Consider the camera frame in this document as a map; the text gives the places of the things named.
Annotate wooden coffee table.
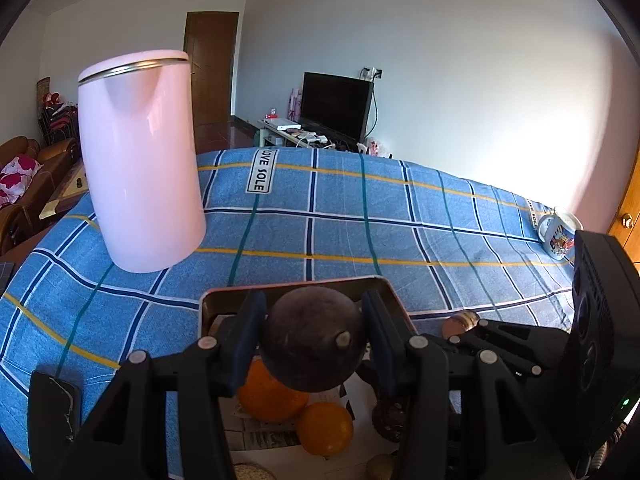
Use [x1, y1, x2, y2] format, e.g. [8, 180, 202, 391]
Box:
[39, 160, 88, 218]

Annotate low television stand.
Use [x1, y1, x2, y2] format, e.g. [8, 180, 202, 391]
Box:
[257, 119, 351, 152]

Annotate round purple fruit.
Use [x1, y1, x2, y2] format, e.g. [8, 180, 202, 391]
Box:
[260, 287, 369, 393]

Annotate floral pink cushion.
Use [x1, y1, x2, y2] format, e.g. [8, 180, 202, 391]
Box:
[0, 156, 43, 206]

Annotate blue plaid tablecloth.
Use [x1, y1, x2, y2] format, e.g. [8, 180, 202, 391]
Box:
[0, 147, 576, 478]

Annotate red chairs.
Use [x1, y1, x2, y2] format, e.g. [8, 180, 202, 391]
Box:
[37, 92, 80, 146]

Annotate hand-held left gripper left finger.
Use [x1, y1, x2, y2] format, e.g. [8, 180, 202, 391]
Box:
[50, 290, 268, 480]

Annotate printed white mug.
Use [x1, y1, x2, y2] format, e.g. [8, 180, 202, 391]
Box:
[537, 207, 583, 261]

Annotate metal tray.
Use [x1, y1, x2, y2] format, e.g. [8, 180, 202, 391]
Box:
[198, 276, 416, 480]

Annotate black television cable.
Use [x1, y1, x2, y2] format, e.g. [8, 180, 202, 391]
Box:
[366, 77, 380, 139]

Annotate large orange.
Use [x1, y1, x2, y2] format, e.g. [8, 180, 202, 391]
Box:
[236, 357, 310, 423]

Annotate black television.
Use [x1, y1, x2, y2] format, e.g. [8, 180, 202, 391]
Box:
[300, 72, 375, 143]

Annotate wooden cabinet door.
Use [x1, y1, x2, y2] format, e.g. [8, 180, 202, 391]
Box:
[607, 160, 640, 276]

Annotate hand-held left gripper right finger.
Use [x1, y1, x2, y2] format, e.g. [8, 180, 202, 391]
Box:
[361, 290, 571, 480]

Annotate small orange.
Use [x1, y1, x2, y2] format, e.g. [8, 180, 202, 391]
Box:
[296, 402, 355, 457]

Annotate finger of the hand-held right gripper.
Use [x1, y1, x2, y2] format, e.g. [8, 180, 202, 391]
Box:
[475, 317, 573, 356]
[445, 335, 566, 382]

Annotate black phone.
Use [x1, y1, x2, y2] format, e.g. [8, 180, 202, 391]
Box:
[29, 370, 83, 461]

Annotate brown leather sofa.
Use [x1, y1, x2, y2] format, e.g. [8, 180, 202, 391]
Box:
[0, 136, 81, 256]

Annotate plastic bag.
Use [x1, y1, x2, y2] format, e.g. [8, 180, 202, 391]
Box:
[357, 139, 393, 157]

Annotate brown wooden door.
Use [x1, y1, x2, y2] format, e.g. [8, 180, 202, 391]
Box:
[183, 11, 240, 131]

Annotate pink electric kettle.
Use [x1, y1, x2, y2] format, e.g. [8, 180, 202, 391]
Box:
[77, 50, 207, 273]

